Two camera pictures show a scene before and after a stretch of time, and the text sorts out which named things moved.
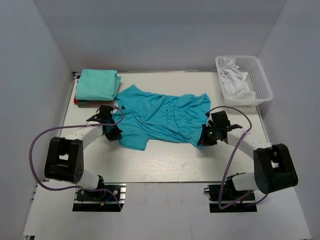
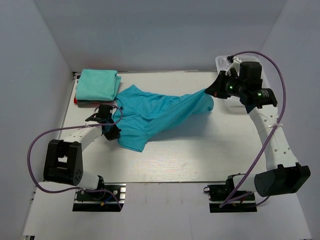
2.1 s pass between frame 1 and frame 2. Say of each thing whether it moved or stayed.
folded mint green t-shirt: stayed
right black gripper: moved
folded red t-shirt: stayed
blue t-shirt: moved
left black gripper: stayed
